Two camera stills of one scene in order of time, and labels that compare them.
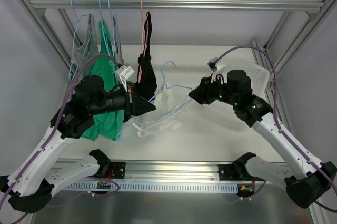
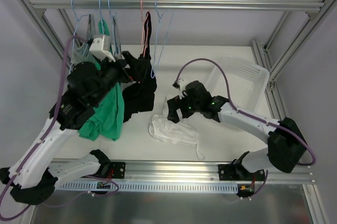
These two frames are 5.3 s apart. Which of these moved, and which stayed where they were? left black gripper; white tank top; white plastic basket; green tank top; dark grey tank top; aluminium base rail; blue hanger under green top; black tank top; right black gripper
Moved: right black gripper; left black gripper; white tank top
Stayed: dark grey tank top; aluminium base rail; black tank top; white plastic basket; blue hanger under green top; green tank top
